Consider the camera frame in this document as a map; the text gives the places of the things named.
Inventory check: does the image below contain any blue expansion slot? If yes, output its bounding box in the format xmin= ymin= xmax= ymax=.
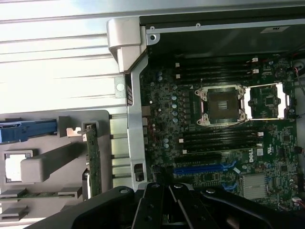
xmin=173 ymin=160 xmax=237 ymax=175

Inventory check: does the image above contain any long black expansion slot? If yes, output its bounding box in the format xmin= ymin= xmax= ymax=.
xmin=175 ymin=154 xmax=222 ymax=164

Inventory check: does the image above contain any silver chipset heatsink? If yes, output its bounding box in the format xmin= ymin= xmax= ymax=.
xmin=242 ymin=174 xmax=267 ymax=200

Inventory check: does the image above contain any black RAM slot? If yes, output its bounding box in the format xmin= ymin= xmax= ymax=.
xmin=176 ymin=73 xmax=260 ymax=81
xmin=180 ymin=130 xmax=264 ymax=138
xmin=175 ymin=62 xmax=259 ymax=69
xmin=181 ymin=141 xmax=264 ymax=148
xmin=180 ymin=136 xmax=264 ymax=143
xmin=176 ymin=68 xmax=260 ymax=74
xmin=175 ymin=56 xmax=259 ymax=63

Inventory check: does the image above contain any CPU socket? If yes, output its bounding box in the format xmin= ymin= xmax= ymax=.
xmin=194 ymin=84 xmax=248 ymax=126

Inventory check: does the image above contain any green motherboard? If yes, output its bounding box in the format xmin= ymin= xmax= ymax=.
xmin=140 ymin=54 xmax=300 ymax=210

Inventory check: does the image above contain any open metal socket cover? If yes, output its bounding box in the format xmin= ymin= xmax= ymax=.
xmin=244 ymin=82 xmax=291 ymax=120

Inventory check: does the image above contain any silver CPU chip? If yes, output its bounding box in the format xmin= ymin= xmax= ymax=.
xmin=4 ymin=154 xmax=27 ymax=182

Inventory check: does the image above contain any open black PC case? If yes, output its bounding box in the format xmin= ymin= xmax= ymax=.
xmin=106 ymin=9 xmax=305 ymax=215

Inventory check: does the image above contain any silver stop bracket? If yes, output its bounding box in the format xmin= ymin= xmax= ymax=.
xmin=113 ymin=76 xmax=126 ymax=99

